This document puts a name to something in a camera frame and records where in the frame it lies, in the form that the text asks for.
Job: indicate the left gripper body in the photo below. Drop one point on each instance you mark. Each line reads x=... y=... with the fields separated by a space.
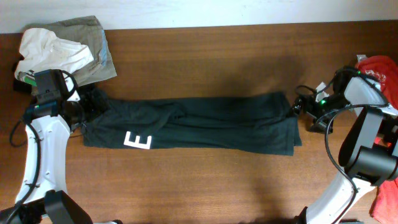
x=86 y=109

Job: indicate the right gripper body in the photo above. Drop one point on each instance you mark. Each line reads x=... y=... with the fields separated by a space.
x=324 y=109

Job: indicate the dark green t-shirt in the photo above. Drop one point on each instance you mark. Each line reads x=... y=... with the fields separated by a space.
x=260 y=124

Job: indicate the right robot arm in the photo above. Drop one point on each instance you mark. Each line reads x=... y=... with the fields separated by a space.
x=368 y=155

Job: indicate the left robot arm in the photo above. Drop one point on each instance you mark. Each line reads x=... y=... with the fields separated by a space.
x=43 y=193

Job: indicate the black folded garment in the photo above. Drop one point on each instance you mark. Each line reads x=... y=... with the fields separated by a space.
x=22 y=86

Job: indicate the white folded shirt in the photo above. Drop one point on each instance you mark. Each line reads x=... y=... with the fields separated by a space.
x=43 y=50

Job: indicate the khaki folded garment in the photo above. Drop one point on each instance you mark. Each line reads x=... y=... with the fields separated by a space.
x=87 y=31

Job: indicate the red t-shirt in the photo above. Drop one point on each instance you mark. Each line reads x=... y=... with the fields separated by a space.
x=384 y=208

